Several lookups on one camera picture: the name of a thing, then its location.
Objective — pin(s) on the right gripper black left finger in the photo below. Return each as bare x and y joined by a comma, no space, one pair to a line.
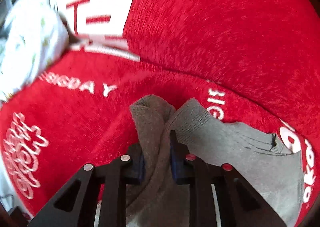
95,192

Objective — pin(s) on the grey-brown knit garment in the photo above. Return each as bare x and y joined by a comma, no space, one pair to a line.
264,161

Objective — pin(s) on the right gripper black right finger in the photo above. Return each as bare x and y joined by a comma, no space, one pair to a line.
218,195

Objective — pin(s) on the red wedding blanket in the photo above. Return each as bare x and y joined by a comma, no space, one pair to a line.
249,61

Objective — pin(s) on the light blue floral quilt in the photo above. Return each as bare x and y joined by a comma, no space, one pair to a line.
32,39

